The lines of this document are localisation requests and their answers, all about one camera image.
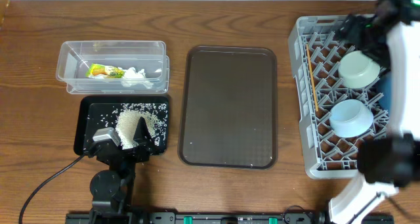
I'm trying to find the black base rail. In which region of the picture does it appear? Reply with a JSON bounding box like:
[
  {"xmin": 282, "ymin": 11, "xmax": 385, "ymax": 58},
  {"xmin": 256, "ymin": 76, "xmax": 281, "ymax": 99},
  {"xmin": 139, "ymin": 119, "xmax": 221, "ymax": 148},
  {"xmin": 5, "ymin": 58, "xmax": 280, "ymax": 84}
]
[{"xmin": 64, "ymin": 204, "xmax": 394, "ymax": 224}]

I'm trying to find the wooden chopstick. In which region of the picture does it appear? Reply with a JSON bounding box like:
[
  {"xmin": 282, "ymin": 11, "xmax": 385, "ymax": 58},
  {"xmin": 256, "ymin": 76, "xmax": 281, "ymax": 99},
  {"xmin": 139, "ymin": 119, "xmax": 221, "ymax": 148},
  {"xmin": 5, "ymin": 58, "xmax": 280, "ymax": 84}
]
[{"xmin": 306, "ymin": 43, "xmax": 319, "ymax": 112}]

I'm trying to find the dark blue plate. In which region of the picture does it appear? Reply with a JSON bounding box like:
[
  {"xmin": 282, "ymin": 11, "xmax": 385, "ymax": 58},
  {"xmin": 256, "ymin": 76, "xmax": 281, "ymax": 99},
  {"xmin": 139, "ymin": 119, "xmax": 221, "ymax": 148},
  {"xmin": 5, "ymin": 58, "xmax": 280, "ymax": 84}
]
[{"xmin": 375, "ymin": 72, "xmax": 392, "ymax": 112}]

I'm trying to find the white napkin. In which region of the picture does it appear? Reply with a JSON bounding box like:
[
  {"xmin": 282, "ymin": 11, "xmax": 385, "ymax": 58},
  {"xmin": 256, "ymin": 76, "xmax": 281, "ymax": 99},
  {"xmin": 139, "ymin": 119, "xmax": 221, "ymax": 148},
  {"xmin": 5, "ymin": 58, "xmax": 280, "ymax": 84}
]
[{"xmin": 121, "ymin": 67, "xmax": 153, "ymax": 89}]

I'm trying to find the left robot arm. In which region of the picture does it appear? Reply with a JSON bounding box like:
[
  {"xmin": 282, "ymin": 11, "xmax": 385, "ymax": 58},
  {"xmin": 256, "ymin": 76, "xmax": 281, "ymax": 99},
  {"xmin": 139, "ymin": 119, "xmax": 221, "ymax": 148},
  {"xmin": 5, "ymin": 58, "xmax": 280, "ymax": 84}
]
[{"xmin": 84, "ymin": 139, "xmax": 156, "ymax": 224}]

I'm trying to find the black waste tray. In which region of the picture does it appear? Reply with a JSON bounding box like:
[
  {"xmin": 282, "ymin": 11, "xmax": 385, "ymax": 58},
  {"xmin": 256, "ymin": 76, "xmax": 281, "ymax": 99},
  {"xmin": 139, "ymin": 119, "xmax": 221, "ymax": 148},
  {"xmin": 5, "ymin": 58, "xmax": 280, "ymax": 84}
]
[{"xmin": 73, "ymin": 95, "xmax": 169, "ymax": 155}]

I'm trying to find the yellow green snack wrapper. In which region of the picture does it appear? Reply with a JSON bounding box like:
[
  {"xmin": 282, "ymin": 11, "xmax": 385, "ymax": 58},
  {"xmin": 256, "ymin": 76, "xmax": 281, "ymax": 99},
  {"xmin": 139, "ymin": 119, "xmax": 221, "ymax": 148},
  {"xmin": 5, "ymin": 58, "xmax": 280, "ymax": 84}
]
[{"xmin": 86, "ymin": 64, "xmax": 125, "ymax": 78}]

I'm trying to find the light blue small bowl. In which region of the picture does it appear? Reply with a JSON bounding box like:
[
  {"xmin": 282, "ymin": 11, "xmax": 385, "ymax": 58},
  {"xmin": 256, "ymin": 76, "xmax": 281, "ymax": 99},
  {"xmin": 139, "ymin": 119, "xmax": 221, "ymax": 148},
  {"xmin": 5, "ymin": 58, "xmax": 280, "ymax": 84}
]
[{"xmin": 329, "ymin": 99, "xmax": 373, "ymax": 138}]

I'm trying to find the mint green bowl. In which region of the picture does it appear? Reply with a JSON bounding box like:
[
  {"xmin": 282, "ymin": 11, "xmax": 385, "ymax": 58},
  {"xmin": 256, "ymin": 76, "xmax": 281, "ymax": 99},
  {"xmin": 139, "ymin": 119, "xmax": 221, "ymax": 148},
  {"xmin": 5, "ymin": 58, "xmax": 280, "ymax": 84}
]
[{"xmin": 338, "ymin": 51, "xmax": 380, "ymax": 89}]

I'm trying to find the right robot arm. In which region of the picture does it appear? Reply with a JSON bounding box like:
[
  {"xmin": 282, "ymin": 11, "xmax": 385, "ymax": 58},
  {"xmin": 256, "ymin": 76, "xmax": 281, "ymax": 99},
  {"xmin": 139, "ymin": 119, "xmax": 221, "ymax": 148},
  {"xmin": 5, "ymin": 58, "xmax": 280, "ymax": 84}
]
[{"xmin": 293, "ymin": 0, "xmax": 419, "ymax": 223}]

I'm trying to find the brown serving tray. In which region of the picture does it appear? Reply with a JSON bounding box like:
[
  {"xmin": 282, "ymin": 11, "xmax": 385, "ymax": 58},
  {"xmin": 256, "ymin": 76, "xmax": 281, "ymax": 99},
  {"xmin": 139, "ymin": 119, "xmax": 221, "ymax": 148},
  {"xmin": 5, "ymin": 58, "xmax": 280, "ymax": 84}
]
[{"xmin": 178, "ymin": 45, "xmax": 278, "ymax": 169}]

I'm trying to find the white rice pile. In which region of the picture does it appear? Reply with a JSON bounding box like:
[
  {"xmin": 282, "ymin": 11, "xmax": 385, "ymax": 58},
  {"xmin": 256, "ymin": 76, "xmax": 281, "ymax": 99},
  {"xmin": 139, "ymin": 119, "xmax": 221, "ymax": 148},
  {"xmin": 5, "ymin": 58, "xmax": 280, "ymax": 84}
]
[{"xmin": 100, "ymin": 102, "xmax": 169, "ymax": 151}]

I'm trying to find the clear plastic bin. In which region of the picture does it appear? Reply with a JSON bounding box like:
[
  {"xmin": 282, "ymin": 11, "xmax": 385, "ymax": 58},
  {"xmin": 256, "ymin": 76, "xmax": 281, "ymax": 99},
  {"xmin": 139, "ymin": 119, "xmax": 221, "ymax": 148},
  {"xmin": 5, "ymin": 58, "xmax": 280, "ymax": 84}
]
[{"xmin": 56, "ymin": 40, "xmax": 169, "ymax": 95}]

